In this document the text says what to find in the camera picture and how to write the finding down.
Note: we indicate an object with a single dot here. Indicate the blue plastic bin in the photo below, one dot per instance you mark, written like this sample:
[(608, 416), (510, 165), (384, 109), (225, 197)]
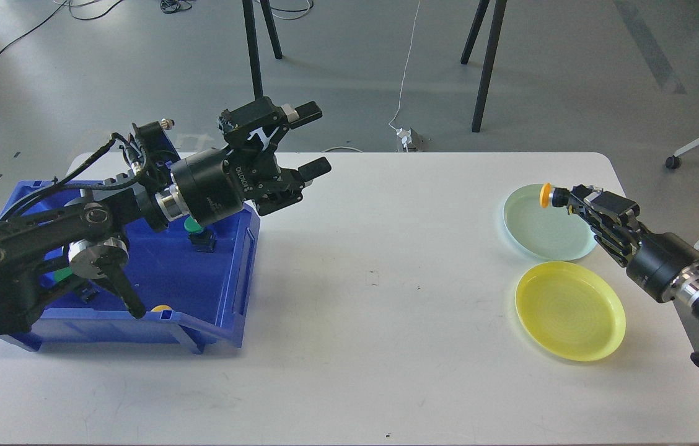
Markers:
[(207, 290)]

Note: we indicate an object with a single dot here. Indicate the black stand leg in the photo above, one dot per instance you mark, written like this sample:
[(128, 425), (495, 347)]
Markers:
[(492, 45), (252, 42)]

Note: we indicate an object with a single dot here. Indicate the green push button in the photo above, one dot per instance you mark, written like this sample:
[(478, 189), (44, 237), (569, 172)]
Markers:
[(202, 238), (85, 293)]

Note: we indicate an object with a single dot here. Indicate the light green plate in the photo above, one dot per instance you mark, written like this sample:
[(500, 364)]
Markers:
[(547, 233)]

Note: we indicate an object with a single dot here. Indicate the yellow plate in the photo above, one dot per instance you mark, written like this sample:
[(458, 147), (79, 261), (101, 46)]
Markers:
[(570, 311)]

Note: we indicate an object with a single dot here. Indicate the black stand leg left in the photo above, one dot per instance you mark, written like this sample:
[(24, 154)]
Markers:
[(252, 42)]

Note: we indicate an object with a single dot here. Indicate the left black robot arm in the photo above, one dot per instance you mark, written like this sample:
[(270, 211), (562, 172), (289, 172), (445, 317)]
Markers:
[(71, 232)]

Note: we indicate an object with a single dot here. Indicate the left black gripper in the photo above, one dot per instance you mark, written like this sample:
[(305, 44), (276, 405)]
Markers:
[(214, 184)]

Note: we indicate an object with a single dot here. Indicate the black stand leg right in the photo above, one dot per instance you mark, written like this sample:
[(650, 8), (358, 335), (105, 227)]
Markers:
[(492, 45)]

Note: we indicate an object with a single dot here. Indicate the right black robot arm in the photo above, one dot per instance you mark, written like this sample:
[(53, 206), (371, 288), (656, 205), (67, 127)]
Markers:
[(663, 265)]

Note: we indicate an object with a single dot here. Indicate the white power adapter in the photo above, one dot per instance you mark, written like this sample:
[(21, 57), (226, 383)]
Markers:
[(409, 140)]

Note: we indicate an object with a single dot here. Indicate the yellow push button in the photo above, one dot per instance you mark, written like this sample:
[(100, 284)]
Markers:
[(552, 196)]

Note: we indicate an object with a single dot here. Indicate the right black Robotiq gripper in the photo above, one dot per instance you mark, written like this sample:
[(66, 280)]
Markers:
[(657, 263)]

